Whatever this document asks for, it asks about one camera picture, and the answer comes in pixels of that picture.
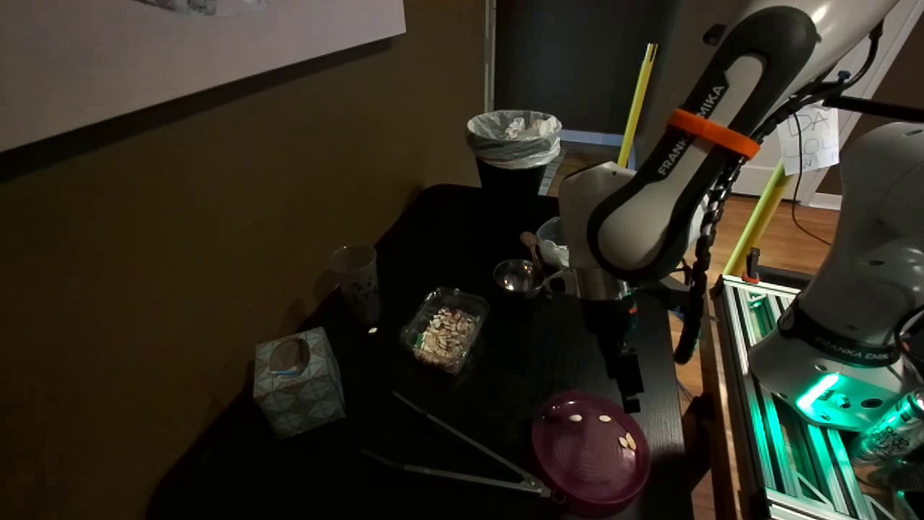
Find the black bin with white liner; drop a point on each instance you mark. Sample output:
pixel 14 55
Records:
pixel 515 149

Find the clear container of nuts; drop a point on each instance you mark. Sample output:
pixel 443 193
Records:
pixel 446 328

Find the white door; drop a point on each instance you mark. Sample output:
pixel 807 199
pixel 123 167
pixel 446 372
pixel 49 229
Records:
pixel 810 146

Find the small glass bowl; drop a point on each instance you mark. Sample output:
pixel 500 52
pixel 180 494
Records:
pixel 518 279

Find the white wall picture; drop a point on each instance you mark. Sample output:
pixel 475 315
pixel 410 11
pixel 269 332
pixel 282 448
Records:
pixel 69 65

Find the metal tongs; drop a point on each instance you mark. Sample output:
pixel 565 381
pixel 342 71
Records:
pixel 446 452

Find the clear container with tissue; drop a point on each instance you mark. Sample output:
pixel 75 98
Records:
pixel 553 247

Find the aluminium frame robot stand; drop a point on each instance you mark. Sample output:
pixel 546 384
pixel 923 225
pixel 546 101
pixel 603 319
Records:
pixel 840 448

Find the wooden spoon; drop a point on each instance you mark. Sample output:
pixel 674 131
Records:
pixel 528 241

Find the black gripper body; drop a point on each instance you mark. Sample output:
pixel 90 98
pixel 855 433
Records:
pixel 611 313

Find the clear drinking glass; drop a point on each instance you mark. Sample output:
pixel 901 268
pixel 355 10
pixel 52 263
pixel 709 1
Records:
pixel 355 279

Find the yellow pole with base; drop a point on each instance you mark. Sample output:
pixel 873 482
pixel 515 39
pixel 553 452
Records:
pixel 635 104

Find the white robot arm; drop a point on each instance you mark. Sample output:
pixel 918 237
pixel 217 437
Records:
pixel 834 349

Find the patterned tissue box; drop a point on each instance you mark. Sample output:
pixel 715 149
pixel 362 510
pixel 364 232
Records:
pixel 297 381

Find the maroon plastic plate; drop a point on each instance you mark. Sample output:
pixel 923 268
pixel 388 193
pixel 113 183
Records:
pixel 589 452

